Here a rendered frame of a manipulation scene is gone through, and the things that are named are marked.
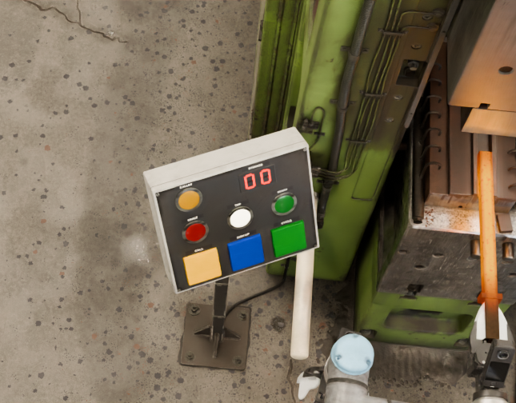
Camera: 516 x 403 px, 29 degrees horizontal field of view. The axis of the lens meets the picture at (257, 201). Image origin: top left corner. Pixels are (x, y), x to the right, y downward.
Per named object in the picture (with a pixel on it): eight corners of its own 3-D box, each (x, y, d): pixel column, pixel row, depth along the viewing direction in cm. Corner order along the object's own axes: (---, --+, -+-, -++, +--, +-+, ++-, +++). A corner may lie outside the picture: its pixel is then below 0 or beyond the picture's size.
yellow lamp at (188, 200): (199, 212, 206) (199, 203, 202) (176, 209, 206) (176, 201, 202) (201, 198, 208) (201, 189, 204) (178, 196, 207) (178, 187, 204)
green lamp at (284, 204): (294, 216, 215) (295, 207, 211) (272, 213, 215) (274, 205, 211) (294, 202, 217) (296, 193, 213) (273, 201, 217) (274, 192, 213)
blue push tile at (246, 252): (265, 261, 220) (261, 235, 216) (232, 272, 219) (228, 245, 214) (262, 257, 222) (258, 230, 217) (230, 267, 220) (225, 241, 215)
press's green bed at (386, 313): (469, 353, 317) (512, 304, 274) (351, 341, 316) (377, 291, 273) (467, 195, 340) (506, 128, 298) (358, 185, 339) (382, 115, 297)
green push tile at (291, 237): (307, 248, 222) (303, 221, 218) (276, 258, 221) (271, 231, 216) (304, 243, 224) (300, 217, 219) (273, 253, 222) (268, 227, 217)
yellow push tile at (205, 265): (222, 275, 218) (217, 249, 214) (189, 285, 217) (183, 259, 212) (220, 270, 220) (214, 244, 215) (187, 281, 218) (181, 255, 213)
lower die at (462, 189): (507, 213, 236) (518, 197, 228) (423, 205, 235) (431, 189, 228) (502, 62, 254) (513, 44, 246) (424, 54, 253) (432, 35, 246)
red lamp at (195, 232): (206, 244, 211) (206, 236, 207) (183, 241, 211) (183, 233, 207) (206, 230, 213) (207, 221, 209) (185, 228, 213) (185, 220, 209)
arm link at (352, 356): (330, 372, 179) (335, 326, 182) (322, 387, 189) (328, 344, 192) (373, 379, 179) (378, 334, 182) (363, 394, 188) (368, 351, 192)
